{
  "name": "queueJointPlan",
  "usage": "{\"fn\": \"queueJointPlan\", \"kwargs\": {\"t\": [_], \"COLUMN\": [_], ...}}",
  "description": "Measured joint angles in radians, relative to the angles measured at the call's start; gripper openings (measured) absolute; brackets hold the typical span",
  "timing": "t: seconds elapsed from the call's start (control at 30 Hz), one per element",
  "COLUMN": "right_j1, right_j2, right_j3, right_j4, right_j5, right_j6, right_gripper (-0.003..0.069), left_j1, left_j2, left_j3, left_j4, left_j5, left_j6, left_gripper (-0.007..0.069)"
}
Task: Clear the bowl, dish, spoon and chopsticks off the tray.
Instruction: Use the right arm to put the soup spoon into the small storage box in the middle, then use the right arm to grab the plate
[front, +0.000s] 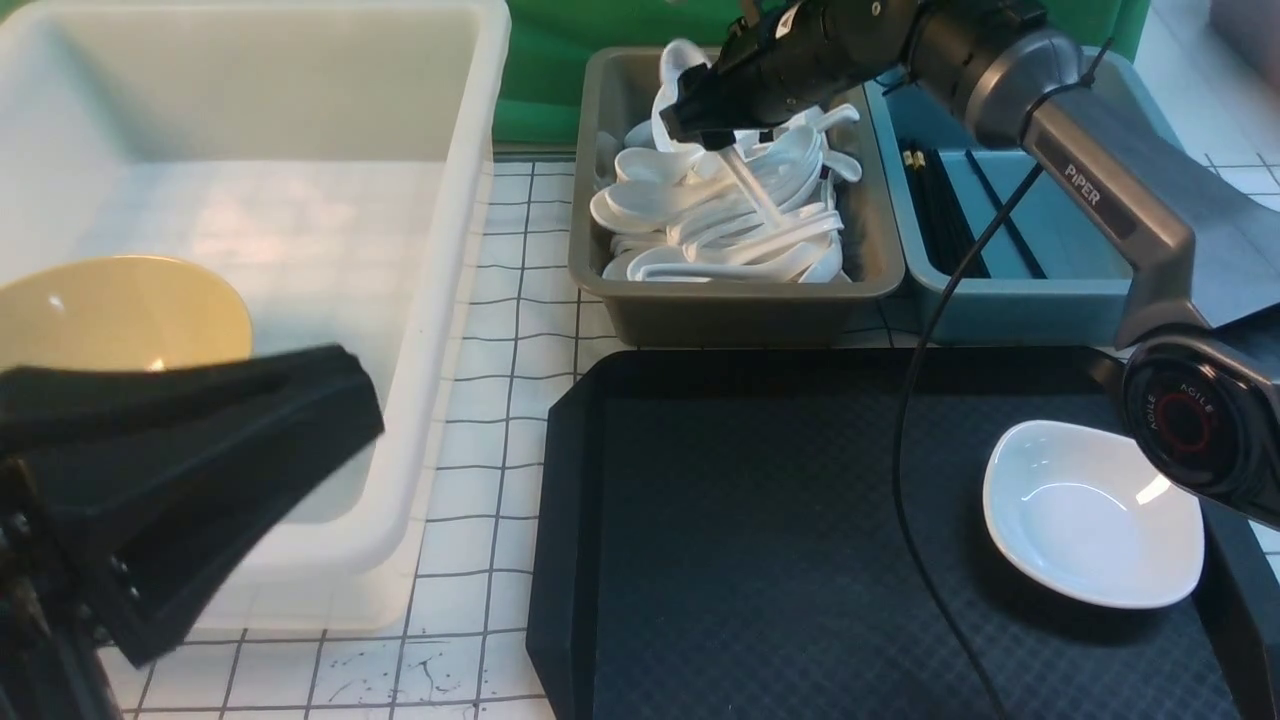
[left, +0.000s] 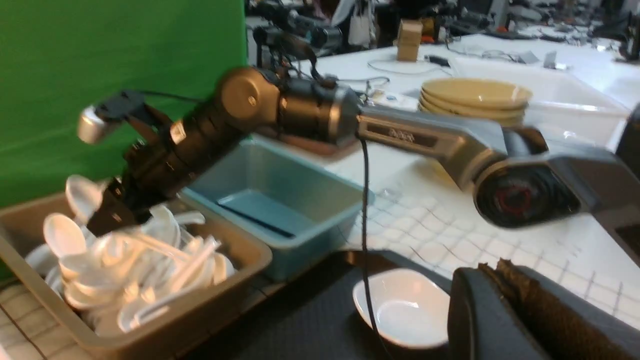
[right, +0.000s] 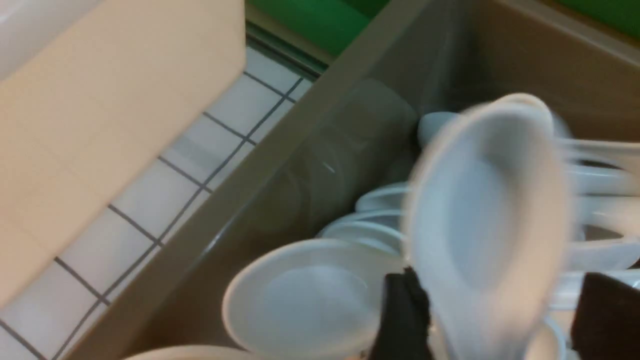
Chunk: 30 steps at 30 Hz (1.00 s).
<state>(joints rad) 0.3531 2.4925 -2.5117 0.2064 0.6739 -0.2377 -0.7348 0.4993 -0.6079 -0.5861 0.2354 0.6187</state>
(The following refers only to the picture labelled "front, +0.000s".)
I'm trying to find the grey plastic spoon bin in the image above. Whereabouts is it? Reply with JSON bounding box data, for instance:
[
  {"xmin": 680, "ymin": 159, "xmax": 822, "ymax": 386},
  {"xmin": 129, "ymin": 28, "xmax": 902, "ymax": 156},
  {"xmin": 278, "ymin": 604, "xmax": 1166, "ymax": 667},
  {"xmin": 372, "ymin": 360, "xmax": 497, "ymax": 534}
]
[{"xmin": 568, "ymin": 47, "xmax": 906, "ymax": 347}]

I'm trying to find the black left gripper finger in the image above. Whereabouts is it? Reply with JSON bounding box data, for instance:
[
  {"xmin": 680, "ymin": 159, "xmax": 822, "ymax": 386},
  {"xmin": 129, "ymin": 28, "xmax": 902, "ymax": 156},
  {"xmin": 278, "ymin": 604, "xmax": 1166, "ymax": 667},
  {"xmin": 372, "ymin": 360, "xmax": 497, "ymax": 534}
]
[{"xmin": 3, "ymin": 345, "xmax": 384, "ymax": 664}]

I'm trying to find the black chopsticks bundle in bin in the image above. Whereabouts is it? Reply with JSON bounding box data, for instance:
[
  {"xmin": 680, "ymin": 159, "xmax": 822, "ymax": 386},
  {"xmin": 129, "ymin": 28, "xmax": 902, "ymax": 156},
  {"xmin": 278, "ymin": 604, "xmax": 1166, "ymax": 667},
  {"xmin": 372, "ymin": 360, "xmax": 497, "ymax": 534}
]
[{"xmin": 899, "ymin": 142, "xmax": 977, "ymax": 275}]

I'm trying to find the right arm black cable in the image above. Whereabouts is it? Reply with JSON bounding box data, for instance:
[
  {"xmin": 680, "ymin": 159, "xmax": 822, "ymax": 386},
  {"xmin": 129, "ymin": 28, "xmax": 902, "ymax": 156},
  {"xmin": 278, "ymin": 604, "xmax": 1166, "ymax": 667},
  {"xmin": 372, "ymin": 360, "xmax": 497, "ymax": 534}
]
[{"xmin": 893, "ymin": 40, "xmax": 1116, "ymax": 720}]

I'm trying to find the white ceramic soup spoon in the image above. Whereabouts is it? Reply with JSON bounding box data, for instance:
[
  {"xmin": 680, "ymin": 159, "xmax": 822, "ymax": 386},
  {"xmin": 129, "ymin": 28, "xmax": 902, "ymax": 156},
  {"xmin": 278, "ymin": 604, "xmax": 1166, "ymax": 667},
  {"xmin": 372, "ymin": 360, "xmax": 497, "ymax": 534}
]
[{"xmin": 716, "ymin": 145, "xmax": 785, "ymax": 231}]

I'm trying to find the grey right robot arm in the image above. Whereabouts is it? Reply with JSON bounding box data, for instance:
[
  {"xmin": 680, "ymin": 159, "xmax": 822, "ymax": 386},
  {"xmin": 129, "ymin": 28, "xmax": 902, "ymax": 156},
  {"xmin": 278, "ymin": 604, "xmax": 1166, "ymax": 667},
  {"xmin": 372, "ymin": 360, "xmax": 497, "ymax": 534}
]
[{"xmin": 660, "ymin": 1, "xmax": 1279, "ymax": 527}]

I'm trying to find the black plastic serving tray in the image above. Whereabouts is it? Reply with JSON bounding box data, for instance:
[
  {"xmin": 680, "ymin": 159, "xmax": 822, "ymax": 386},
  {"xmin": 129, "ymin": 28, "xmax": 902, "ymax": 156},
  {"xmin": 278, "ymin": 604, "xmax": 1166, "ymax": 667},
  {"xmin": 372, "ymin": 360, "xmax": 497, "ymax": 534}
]
[{"xmin": 526, "ymin": 347, "xmax": 1277, "ymax": 719}]

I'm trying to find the blue plastic chopstick bin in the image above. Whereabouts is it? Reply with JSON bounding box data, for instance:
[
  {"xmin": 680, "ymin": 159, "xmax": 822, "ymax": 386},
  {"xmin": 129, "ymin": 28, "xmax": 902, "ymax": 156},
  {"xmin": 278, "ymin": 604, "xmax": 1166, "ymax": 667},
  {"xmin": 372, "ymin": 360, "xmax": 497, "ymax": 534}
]
[{"xmin": 864, "ymin": 83, "xmax": 1132, "ymax": 347}]

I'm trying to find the large white plastic tub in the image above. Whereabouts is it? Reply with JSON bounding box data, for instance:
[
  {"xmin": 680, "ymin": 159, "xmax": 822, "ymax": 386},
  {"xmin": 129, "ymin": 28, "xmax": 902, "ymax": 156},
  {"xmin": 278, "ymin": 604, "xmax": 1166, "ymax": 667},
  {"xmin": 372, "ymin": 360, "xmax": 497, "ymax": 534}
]
[{"xmin": 1, "ymin": 1, "xmax": 509, "ymax": 632}]

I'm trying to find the yellow noodle bowl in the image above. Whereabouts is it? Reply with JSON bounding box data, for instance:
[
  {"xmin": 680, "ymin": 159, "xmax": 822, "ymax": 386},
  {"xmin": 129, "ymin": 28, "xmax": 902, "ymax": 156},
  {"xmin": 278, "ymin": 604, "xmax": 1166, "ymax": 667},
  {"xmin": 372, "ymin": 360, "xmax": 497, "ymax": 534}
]
[{"xmin": 1, "ymin": 255, "xmax": 253, "ymax": 372}]

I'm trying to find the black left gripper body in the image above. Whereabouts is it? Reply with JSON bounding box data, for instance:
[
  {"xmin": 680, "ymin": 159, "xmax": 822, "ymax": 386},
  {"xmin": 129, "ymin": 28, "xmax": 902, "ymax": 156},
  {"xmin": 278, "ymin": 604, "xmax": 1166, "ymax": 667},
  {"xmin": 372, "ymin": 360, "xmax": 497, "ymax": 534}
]
[{"xmin": 1, "ymin": 460, "xmax": 123, "ymax": 719}]

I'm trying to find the pile of white spoons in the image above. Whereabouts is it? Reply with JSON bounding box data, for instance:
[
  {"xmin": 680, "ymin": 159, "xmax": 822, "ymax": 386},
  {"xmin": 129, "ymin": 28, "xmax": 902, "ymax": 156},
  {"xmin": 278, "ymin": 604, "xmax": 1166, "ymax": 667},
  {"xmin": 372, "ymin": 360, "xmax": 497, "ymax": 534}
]
[{"xmin": 589, "ymin": 38, "xmax": 863, "ymax": 283}]

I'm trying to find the small white sauce dish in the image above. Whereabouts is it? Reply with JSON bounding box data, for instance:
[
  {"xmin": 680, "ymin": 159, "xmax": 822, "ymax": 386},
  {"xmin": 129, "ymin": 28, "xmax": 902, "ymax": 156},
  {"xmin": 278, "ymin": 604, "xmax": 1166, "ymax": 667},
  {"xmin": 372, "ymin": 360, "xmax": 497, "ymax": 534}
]
[{"xmin": 982, "ymin": 420, "xmax": 1206, "ymax": 610}]

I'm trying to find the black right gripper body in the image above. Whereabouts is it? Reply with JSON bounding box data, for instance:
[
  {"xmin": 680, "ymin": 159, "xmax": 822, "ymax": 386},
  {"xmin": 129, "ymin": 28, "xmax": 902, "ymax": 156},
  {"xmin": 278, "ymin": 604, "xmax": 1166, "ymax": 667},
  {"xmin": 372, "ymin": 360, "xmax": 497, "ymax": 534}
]
[{"xmin": 660, "ymin": 1, "xmax": 922, "ymax": 151}]

